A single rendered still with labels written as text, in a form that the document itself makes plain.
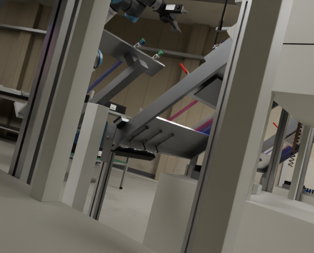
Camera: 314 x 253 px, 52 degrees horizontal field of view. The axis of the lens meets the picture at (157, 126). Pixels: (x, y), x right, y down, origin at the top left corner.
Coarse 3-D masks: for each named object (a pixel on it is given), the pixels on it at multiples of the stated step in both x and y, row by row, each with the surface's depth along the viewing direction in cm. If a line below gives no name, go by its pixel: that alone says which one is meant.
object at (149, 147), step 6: (120, 144) 148; (126, 144) 152; (132, 144) 156; (138, 144) 160; (144, 144) 165; (150, 144) 170; (144, 150) 164; (150, 150) 167; (156, 150) 172; (162, 150) 176; (168, 150) 182; (174, 150) 188; (180, 156) 190; (186, 156) 196
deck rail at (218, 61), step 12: (228, 48) 122; (216, 60) 124; (192, 72) 129; (204, 72) 126; (216, 72) 124; (180, 84) 132; (192, 84) 128; (168, 96) 134; (180, 96) 131; (144, 108) 140; (156, 108) 137; (132, 120) 143; (144, 120) 139; (120, 132) 146; (132, 132) 142
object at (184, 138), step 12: (156, 120) 150; (168, 120) 156; (144, 132) 155; (156, 132) 160; (168, 132) 165; (180, 132) 170; (192, 132) 176; (156, 144) 173; (168, 144) 178; (180, 144) 185; (192, 144) 191
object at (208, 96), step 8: (224, 72) 134; (208, 80) 135; (216, 80) 130; (200, 88) 139; (208, 88) 133; (216, 88) 136; (192, 96) 142; (200, 96) 137; (208, 96) 139; (216, 96) 142; (208, 104) 154; (216, 104) 149
